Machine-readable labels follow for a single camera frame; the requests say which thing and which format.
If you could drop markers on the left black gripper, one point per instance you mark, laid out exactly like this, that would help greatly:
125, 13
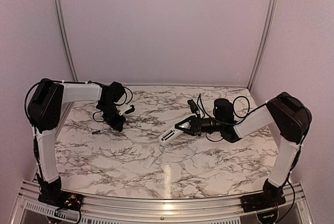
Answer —
117, 124

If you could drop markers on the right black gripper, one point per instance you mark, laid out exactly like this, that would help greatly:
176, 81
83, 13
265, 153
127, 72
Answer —
193, 120

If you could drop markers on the white remote control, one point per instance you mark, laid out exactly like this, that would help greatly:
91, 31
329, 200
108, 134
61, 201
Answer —
168, 136

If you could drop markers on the white battery cover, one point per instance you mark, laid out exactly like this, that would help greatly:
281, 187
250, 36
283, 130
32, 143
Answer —
149, 161

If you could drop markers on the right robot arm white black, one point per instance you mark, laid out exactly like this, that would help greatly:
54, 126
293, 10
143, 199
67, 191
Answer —
284, 114

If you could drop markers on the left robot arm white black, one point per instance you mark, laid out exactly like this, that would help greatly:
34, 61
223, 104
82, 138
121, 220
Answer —
43, 111

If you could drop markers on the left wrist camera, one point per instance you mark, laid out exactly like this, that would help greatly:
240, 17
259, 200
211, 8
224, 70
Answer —
125, 109

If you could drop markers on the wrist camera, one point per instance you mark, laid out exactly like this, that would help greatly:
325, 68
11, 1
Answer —
125, 109
193, 107

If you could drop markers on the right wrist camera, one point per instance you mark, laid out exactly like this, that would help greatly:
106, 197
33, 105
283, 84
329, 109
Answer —
193, 107

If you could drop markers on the front aluminium rail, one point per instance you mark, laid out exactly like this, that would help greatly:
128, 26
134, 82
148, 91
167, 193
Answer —
108, 209

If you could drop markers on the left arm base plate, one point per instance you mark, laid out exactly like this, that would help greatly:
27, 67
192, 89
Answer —
65, 200

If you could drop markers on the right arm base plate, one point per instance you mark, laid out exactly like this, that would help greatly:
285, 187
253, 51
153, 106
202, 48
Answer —
258, 201

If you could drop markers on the left aluminium frame post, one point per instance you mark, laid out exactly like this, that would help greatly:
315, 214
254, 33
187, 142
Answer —
64, 39

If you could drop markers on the aluminium frame post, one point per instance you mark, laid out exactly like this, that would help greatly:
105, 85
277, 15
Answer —
64, 39
263, 42

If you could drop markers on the right aluminium frame post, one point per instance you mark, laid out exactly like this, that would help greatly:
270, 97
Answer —
263, 42

